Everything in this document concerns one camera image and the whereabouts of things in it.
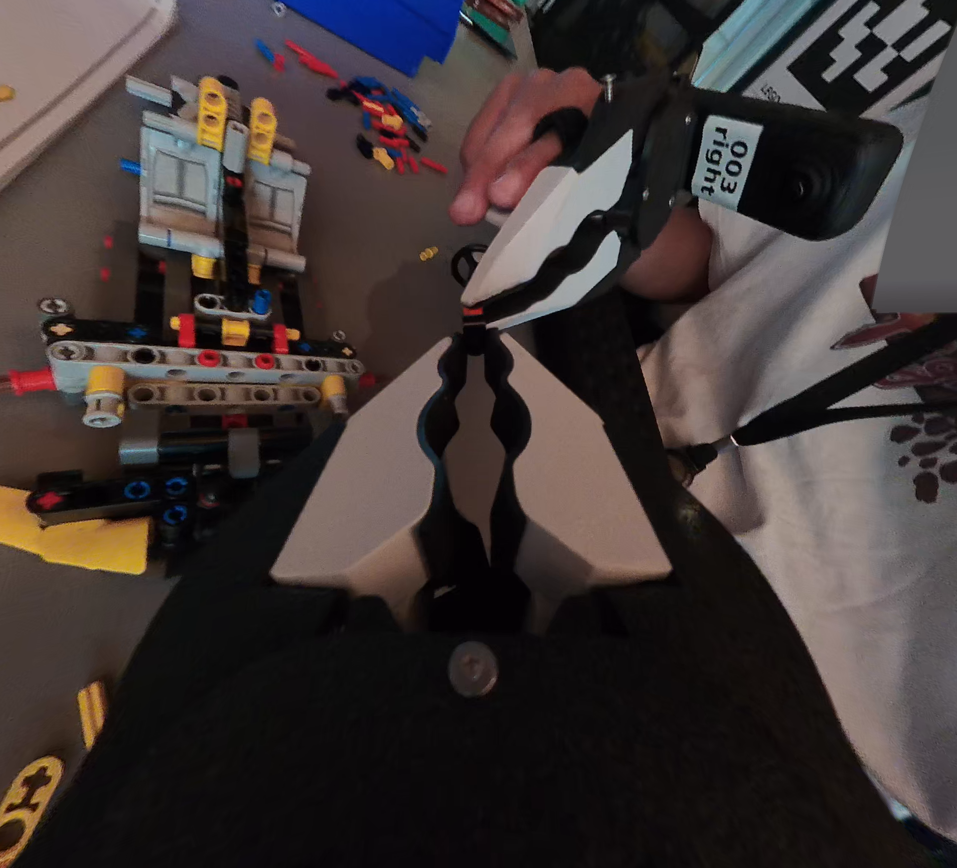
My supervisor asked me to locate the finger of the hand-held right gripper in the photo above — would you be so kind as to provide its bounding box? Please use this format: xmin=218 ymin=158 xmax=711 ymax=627
xmin=484 ymin=233 xmax=625 ymax=329
xmin=460 ymin=132 xmax=638 ymax=310

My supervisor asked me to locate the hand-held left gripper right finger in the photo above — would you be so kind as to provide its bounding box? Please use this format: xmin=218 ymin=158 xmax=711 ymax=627
xmin=482 ymin=331 xmax=673 ymax=582

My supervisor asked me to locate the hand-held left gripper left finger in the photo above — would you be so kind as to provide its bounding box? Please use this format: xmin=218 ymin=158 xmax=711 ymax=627
xmin=269 ymin=339 xmax=468 ymax=582

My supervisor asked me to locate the black lego steering wheel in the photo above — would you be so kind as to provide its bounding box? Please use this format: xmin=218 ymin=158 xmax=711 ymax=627
xmin=451 ymin=244 xmax=491 ymax=288

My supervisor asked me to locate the lego car chassis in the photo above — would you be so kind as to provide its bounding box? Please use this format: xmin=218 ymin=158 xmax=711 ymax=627
xmin=0 ymin=76 xmax=375 ymax=579

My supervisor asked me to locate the pile of yellow black lego pieces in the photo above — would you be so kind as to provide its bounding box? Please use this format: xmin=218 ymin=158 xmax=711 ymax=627
xmin=0 ymin=681 xmax=110 ymax=862

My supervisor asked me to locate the person's right forearm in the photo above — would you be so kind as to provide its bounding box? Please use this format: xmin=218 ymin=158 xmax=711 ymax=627
xmin=621 ymin=206 xmax=715 ymax=302

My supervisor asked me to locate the lego instruction booklet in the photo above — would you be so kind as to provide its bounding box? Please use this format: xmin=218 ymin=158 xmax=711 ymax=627
xmin=0 ymin=0 xmax=179 ymax=193

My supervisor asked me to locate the person's right hand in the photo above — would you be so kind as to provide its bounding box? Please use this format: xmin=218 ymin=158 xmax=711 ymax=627
xmin=449 ymin=67 xmax=607 ymax=228

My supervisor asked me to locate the pile of red blue pins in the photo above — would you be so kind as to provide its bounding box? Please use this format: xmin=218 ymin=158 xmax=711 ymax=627
xmin=326 ymin=76 xmax=450 ymax=176

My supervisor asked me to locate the black mesh office chair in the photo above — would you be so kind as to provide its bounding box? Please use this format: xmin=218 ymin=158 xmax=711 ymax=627
xmin=527 ymin=0 xmax=753 ymax=93

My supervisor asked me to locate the person's light clothing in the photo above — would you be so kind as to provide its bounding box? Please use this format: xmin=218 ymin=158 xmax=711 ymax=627
xmin=639 ymin=98 xmax=957 ymax=839

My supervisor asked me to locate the black lanyard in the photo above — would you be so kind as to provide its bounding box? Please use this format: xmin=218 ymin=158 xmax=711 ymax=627
xmin=673 ymin=318 xmax=957 ymax=482

